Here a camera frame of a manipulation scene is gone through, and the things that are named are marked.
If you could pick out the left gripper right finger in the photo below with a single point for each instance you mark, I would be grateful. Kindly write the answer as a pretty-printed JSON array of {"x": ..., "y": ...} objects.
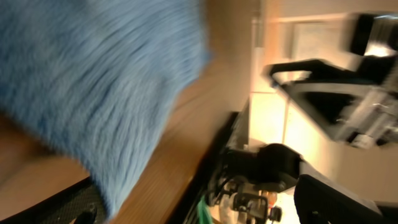
[{"x": 316, "y": 202}]

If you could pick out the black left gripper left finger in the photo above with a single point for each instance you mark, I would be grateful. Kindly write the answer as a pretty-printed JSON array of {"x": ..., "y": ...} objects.
[{"x": 80, "y": 203}]

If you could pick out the blue cloth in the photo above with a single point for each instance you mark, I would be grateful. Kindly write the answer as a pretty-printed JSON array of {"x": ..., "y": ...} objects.
[{"x": 97, "y": 79}]

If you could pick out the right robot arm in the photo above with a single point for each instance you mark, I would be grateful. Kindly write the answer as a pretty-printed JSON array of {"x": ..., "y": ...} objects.
[{"x": 356, "y": 107}]

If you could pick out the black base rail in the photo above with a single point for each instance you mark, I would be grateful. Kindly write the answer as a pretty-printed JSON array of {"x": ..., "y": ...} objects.
[{"x": 233, "y": 178}]

